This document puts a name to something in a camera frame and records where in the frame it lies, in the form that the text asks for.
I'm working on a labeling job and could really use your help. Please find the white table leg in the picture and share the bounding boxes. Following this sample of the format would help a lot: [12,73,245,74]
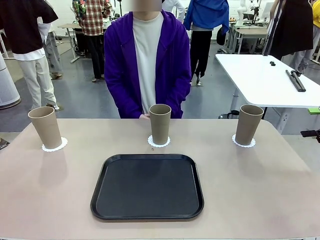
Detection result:
[231,84,241,113]

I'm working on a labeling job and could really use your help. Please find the person's left forearm purple sleeve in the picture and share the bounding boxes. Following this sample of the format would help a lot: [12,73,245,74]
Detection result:
[171,71,192,119]

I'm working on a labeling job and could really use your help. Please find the black hanging bag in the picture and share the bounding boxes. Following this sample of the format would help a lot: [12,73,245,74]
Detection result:
[216,24,227,46]

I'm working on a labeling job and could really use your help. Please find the person in blue jacket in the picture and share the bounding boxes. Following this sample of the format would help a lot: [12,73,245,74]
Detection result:
[183,0,230,86]

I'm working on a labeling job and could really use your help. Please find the person in white shirt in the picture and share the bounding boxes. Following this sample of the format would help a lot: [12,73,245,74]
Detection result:
[161,0,186,22]

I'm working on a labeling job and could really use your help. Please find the person in black shirt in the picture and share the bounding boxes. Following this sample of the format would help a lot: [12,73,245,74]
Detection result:
[0,0,61,113]

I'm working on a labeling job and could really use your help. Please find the grey workbench desk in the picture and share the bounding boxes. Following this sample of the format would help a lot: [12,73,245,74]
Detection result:
[228,23,270,55]

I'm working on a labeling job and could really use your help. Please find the person in black coat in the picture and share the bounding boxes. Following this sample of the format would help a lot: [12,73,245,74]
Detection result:
[262,0,315,75]

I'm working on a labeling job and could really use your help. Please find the person in purple hoodie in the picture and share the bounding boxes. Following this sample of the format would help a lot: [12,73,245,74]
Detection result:
[103,11,192,120]

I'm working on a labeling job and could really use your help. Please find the black folded tripod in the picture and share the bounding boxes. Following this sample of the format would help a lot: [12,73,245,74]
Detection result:
[285,69,307,93]

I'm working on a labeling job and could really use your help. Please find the person in yellow top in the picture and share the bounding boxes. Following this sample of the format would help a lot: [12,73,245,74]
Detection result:
[311,0,320,27]

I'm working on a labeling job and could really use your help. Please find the black table foot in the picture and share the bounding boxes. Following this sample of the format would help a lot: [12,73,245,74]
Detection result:
[218,109,240,120]

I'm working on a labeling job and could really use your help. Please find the person's right forearm purple sleeve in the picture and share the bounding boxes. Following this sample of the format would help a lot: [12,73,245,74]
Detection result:
[103,71,142,119]

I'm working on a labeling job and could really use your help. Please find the black plastic tray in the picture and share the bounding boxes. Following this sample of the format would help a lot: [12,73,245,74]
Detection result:
[90,153,205,221]

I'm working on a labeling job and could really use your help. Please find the person in plaid shirt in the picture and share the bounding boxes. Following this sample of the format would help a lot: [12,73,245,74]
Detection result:
[72,0,112,83]

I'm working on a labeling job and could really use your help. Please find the tall beige cup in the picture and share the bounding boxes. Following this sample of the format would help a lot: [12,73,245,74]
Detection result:
[235,104,265,146]
[27,106,63,150]
[149,104,172,145]

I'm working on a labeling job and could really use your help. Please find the large white table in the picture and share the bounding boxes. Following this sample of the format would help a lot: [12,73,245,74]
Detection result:
[215,53,320,109]

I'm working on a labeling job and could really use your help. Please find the grey desk with metal legs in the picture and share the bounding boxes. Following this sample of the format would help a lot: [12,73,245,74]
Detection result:
[57,23,83,64]

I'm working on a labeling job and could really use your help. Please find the person in grey trousers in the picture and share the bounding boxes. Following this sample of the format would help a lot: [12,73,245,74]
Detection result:
[37,17,63,80]

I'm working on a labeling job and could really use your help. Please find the white scalloped paper coaster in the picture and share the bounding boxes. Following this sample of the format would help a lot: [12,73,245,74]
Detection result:
[147,134,172,147]
[231,133,256,149]
[41,137,69,153]

